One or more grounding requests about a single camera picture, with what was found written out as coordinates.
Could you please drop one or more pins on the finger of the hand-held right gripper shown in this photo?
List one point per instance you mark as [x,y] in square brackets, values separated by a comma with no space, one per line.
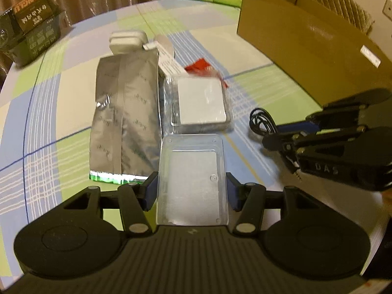
[333,116]
[280,142]

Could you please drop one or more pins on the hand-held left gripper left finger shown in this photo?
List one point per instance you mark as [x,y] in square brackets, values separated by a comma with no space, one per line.
[150,191]

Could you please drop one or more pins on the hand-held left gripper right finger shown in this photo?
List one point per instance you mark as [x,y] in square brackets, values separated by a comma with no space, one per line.
[231,193]

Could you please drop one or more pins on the brown cardboard box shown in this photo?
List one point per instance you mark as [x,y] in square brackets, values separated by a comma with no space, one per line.
[306,46]

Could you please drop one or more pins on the red snack packet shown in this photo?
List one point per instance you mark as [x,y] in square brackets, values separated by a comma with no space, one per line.
[199,66]

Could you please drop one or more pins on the white printed medicine box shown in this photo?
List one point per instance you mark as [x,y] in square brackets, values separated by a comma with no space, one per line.
[171,66]

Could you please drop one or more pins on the silver foil pouch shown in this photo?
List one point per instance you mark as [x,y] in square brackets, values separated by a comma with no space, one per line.
[122,113]

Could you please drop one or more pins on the white square box clear wrap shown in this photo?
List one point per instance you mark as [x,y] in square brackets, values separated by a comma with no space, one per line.
[200,101]

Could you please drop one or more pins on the checked tablecloth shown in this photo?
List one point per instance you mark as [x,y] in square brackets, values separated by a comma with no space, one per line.
[61,128]

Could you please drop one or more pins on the quilted chair back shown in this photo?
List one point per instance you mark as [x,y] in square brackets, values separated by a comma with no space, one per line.
[337,3]

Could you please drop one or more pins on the white plastic spoon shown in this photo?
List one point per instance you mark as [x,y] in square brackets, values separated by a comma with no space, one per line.
[166,45]

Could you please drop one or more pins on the white plug adapter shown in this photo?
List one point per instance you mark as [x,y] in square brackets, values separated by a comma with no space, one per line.
[125,41]

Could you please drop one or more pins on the dark green plastic basket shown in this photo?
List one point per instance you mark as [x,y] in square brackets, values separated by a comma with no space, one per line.
[30,47]

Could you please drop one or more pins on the dark box orange label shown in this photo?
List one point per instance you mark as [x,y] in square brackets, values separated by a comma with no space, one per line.
[33,9]

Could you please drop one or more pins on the beige wall switch plate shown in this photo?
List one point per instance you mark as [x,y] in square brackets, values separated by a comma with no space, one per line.
[387,7]

